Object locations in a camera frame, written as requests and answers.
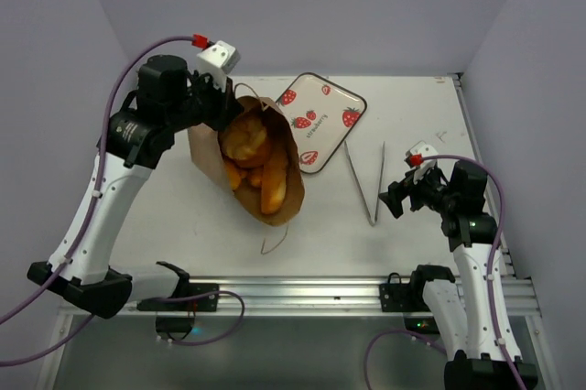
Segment fake baguette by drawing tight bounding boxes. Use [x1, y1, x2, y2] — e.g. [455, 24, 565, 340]
[260, 144, 288, 214]

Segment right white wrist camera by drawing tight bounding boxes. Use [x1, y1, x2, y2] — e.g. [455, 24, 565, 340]
[406, 141, 438, 183]

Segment strawberry print tray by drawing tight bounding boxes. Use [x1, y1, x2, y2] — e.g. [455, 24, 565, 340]
[277, 72, 367, 175]

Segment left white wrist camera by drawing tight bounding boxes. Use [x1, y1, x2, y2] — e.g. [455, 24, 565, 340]
[195, 40, 241, 75]

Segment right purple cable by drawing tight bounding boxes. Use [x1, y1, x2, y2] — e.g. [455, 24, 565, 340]
[364, 154, 546, 390]

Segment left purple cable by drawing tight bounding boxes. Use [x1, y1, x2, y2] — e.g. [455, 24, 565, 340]
[0, 34, 246, 346]

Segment purple cable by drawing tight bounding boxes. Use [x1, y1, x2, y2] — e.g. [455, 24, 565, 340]
[364, 154, 546, 390]
[0, 34, 246, 346]

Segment orange fake bread roll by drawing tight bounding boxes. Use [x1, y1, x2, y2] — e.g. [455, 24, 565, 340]
[223, 146, 271, 191]

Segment metal tongs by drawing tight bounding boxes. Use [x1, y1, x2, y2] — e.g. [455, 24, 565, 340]
[342, 141, 386, 227]

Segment round fake bread bun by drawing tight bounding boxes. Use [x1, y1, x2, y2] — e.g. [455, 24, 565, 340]
[220, 114, 268, 161]

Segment aluminium rail frame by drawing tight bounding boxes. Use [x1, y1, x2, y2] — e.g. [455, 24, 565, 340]
[59, 274, 537, 319]

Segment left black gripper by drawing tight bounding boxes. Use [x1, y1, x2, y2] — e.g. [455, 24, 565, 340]
[167, 69, 244, 132]

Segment brown paper bag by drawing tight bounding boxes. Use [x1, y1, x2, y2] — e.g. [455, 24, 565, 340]
[188, 83, 305, 228]

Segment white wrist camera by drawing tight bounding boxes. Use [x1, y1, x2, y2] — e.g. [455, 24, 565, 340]
[406, 141, 438, 183]
[195, 40, 241, 75]

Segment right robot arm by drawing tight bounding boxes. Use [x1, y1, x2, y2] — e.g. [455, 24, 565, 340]
[379, 154, 538, 389]

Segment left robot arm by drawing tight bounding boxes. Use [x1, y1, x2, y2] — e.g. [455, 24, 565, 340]
[27, 50, 243, 319]

